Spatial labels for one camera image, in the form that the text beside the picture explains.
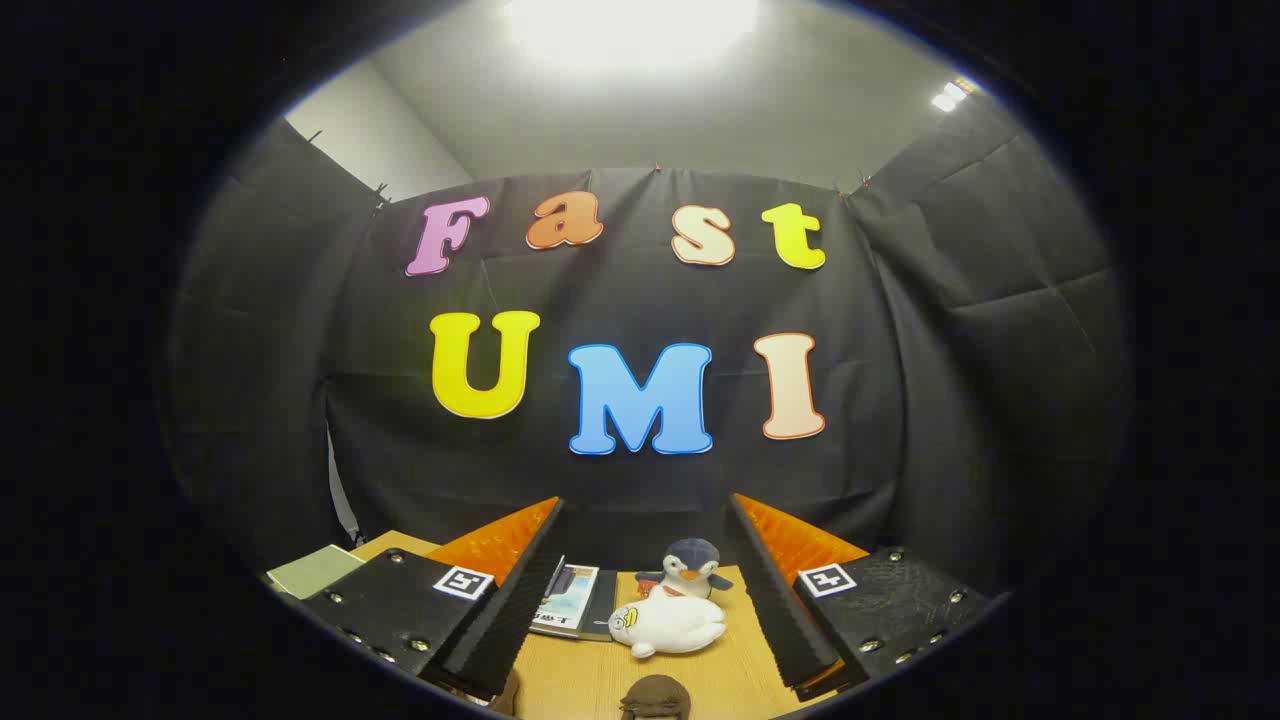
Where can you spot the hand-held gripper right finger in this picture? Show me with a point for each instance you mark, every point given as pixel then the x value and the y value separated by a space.
pixel 775 610

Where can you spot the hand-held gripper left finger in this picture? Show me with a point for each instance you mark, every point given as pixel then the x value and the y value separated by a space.
pixel 520 610

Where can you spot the green fabric storage box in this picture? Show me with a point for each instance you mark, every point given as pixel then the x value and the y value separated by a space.
pixel 315 572

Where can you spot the black book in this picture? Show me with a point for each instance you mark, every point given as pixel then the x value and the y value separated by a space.
pixel 603 605

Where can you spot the grey penguin plush toy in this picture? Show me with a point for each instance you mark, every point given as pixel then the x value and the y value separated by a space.
pixel 690 565

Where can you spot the white plush duck toy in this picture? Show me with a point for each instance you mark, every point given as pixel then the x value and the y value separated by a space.
pixel 670 622

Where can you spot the ceiling light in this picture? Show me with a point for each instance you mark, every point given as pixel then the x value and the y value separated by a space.
pixel 630 25
pixel 950 95

